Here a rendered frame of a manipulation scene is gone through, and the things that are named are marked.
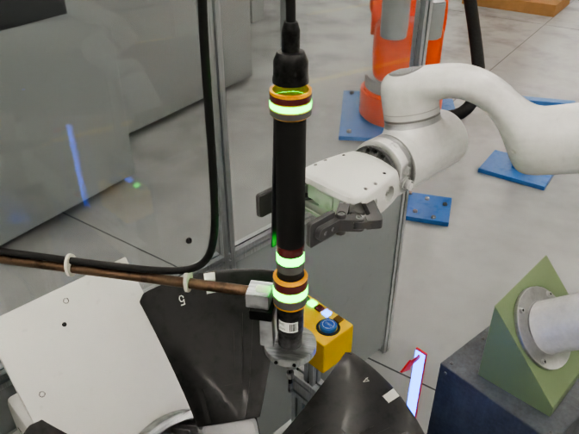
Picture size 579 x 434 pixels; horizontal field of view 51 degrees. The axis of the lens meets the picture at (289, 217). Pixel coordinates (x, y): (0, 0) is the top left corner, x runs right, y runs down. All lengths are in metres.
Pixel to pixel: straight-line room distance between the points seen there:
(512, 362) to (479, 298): 1.79
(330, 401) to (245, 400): 0.21
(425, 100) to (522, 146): 0.13
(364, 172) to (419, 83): 0.14
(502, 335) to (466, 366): 0.17
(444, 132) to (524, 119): 0.11
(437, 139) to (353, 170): 0.14
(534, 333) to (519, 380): 0.11
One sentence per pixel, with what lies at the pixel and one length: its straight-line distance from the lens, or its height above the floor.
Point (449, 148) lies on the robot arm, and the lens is 0.85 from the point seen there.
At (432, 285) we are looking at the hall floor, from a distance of 3.27.
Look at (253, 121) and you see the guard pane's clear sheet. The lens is 1.63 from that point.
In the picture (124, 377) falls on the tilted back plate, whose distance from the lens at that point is 1.14.
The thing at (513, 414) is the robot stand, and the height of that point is 0.93.
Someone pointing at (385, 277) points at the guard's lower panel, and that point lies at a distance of 2.52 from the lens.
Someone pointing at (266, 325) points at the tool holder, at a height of 1.49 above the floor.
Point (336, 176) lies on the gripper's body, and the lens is 0.74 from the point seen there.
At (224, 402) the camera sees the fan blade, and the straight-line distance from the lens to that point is 0.96.
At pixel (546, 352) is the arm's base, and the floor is 1.04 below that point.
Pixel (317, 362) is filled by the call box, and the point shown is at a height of 1.01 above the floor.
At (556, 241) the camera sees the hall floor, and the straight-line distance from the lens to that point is 3.83.
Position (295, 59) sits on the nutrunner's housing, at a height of 1.84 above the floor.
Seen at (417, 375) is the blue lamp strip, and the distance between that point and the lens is 1.24.
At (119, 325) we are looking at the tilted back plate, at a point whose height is 1.28.
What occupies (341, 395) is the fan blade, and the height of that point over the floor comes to 1.18.
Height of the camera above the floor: 2.03
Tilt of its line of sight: 33 degrees down
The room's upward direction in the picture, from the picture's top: straight up
